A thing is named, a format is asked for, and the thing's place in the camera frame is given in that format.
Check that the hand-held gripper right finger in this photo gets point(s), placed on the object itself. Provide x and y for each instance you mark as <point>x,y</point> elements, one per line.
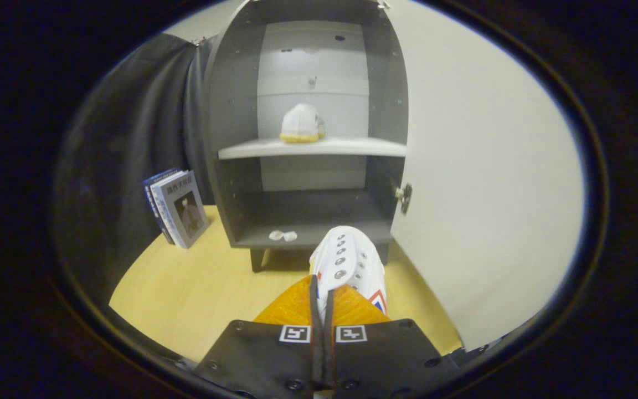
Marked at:
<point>385,354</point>

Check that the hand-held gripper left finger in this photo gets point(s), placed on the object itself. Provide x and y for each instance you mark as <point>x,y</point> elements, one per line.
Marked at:
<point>263,354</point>

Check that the white sneaker shoe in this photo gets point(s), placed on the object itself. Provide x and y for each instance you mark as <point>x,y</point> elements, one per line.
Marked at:
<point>352,260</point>
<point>301,122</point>

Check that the white shoe cabinet door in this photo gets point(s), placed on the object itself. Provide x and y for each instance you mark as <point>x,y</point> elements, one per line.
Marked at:
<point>485,183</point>

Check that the metal door hinge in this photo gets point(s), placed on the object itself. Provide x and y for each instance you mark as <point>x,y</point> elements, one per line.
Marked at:
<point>405,195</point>

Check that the small white crumpled packet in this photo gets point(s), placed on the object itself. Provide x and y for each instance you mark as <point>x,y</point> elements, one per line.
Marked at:
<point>283,236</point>

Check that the grey cover book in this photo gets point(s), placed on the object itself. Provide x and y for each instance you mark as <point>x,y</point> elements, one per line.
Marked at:
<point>189,213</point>

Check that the white spine book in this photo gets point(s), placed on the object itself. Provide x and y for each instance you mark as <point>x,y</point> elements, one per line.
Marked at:
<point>159,204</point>

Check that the blue cover book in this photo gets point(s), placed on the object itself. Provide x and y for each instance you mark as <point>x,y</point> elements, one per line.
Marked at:
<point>149,191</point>

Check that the black backdrop cloth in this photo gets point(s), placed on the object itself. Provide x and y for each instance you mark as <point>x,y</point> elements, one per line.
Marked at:
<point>130,138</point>

